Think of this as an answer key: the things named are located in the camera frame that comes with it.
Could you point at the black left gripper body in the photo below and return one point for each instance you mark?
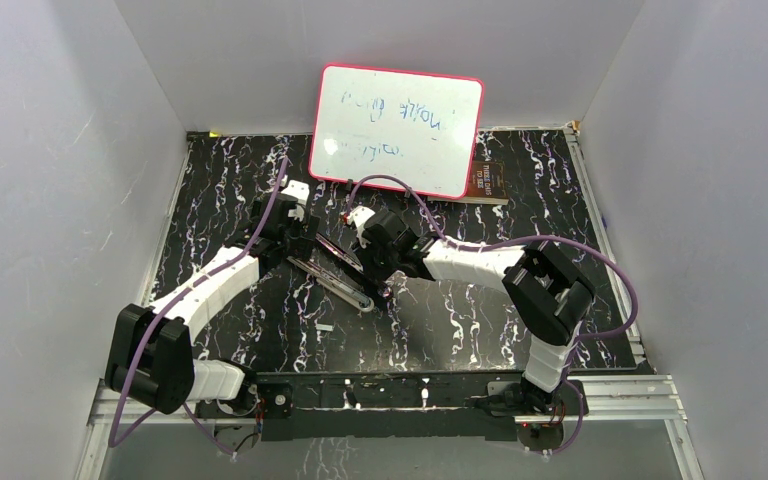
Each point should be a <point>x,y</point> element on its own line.
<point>296,246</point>

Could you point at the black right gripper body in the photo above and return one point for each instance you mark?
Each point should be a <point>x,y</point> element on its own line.
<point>379,265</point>

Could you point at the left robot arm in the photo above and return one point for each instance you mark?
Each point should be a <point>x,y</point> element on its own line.
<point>151,356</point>

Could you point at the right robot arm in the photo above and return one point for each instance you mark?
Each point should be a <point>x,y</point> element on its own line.
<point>549,292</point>

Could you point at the brown Three Days book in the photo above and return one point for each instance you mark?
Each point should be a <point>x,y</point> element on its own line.
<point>486,184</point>

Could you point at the pink framed whiteboard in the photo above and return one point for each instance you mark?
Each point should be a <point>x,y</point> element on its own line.
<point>394,128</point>

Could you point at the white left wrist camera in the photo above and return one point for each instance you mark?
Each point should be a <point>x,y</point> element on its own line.
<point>296,194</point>

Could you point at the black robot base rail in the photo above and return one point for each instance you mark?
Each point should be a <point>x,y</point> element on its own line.
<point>483,404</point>

